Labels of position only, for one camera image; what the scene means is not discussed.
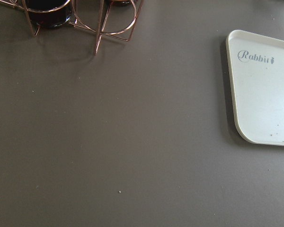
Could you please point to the cream rabbit tray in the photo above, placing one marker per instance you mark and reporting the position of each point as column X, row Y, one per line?
column 256, row 69

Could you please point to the dark drink bottle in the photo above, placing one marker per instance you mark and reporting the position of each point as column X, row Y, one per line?
column 49, row 13

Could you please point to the copper wire bottle rack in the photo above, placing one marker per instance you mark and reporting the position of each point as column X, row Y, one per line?
column 114, row 19

